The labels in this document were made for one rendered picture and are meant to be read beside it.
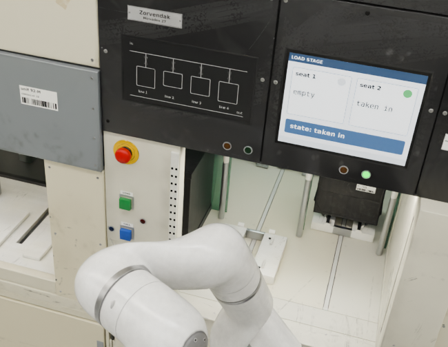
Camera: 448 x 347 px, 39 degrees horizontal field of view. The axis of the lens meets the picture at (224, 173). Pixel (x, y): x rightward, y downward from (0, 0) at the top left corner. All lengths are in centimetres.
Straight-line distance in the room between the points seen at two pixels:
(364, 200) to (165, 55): 94
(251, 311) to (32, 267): 105
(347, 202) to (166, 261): 123
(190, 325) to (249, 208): 140
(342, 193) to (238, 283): 112
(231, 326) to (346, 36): 61
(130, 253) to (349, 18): 65
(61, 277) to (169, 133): 64
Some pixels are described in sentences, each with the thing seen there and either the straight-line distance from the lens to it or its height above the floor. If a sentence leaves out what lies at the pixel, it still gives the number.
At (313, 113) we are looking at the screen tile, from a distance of 139.
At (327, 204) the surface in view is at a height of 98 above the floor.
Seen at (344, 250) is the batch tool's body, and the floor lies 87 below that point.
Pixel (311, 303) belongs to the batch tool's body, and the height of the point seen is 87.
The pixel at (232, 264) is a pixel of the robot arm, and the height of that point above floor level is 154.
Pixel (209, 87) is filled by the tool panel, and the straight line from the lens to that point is 142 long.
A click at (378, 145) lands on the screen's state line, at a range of 141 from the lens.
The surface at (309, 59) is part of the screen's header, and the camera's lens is 134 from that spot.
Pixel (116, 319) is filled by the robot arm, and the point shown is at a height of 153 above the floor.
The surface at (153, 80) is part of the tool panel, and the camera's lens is 146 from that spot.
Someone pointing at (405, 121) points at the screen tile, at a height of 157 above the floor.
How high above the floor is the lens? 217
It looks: 32 degrees down
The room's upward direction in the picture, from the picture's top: 5 degrees clockwise
